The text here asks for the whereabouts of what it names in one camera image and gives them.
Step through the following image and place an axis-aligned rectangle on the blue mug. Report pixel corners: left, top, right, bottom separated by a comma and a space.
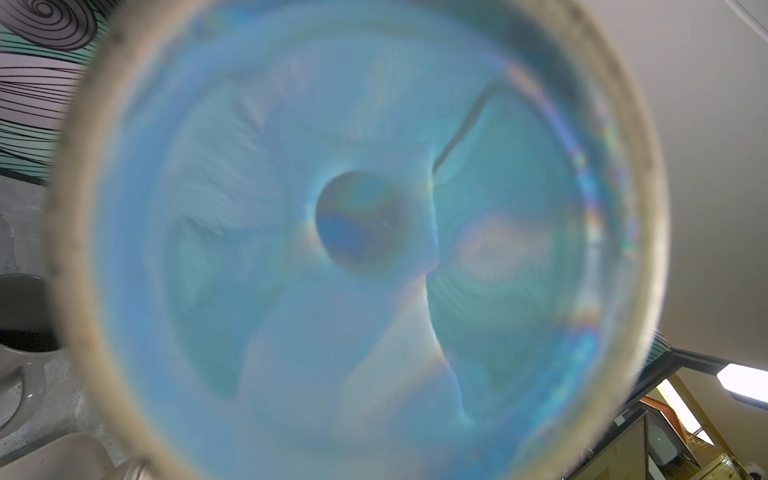
46, 1, 669, 479

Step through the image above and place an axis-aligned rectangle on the beige plastic tray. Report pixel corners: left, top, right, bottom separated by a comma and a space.
1, 433, 114, 480

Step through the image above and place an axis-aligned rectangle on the grey mug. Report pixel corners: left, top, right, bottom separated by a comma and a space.
1, 273, 62, 438

